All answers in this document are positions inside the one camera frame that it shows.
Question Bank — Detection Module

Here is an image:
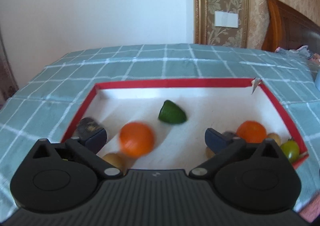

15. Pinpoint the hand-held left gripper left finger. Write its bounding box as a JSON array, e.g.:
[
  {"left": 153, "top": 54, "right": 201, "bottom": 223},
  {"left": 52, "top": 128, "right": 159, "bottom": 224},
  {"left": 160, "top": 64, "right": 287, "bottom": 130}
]
[{"left": 30, "top": 128, "right": 123, "bottom": 183}]

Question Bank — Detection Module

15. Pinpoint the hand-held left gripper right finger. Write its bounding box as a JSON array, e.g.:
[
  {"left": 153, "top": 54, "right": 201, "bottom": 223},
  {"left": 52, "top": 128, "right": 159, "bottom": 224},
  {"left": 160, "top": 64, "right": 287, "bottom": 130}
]
[{"left": 189, "top": 128, "right": 283, "bottom": 183}]

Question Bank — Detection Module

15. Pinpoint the small dark sugarcane piece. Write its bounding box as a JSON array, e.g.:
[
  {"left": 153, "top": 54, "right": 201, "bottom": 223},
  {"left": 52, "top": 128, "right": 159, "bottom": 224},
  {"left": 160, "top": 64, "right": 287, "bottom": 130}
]
[{"left": 76, "top": 117, "right": 104, "bottom": 139}]

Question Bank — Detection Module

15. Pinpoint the large orange tangerine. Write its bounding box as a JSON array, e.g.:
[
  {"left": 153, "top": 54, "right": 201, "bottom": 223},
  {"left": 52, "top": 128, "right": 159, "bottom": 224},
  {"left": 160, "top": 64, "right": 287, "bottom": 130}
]
[{"left": 236, "top": 121, "right": 267, "bottom": 144}]

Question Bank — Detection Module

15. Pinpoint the small orange tangerine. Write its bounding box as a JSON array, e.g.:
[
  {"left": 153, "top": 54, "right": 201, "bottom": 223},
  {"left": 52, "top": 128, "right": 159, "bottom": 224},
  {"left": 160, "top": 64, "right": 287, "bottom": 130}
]
[{"left": 119, "top": 121, "right": 155, "bottom": 158}]

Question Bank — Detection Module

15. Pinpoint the red cardboard box tray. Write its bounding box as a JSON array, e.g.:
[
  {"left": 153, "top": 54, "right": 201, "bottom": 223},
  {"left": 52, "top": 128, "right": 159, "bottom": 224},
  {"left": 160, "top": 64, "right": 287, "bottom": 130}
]
[{"left": 61, "top": 78, "right": 309, "bottom": 169}]

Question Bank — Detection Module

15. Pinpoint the large green tomato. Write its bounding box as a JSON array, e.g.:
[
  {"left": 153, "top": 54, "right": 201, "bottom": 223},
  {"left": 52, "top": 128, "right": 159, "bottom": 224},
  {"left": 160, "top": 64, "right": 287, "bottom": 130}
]
[{"left": 279, "top": 140, "right": 300, "bottom": 163}]

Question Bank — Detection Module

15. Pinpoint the green plaid bedsheet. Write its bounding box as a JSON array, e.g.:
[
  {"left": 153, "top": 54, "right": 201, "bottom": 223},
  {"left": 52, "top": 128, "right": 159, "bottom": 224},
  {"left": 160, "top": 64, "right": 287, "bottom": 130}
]
[{"left": 0, "top": 43, "right": 320, "bottom": 216}]

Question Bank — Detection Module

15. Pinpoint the brown patterned curtain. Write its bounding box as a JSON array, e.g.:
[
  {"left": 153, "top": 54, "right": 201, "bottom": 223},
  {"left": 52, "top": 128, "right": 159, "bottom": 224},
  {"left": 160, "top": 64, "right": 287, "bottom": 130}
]
[{"left": 0, "top": 29, "right": 19, "bottom": 109}]

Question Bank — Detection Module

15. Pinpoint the pink crumpled cloth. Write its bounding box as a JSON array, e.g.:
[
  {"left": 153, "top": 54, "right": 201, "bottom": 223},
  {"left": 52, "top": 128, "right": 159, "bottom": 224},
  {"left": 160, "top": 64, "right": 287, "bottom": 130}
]
[{"left": 275, "top": 45, "right": 320, "bottom": 72}]

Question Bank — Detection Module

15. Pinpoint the brown wooden headboard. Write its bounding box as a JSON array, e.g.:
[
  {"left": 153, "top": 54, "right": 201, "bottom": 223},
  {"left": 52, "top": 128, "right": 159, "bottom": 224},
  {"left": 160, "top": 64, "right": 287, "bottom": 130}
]
[{"left": 261, "top": 0, "right": 320, "bottom": 54}]

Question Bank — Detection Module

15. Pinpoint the white wall switch panel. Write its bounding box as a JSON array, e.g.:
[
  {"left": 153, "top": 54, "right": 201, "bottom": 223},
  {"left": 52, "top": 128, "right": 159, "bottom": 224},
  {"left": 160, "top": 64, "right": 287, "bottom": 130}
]
[{"left": 214, "top": 11, "right": 239, "bottom": 27}]

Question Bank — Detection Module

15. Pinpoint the gold wall panel frame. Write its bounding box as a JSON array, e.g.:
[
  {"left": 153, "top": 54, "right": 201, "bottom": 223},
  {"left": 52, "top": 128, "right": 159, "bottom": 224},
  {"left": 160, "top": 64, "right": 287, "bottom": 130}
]
[{"left": 192, "top": 0, "right": 250, "bottom": 48}]

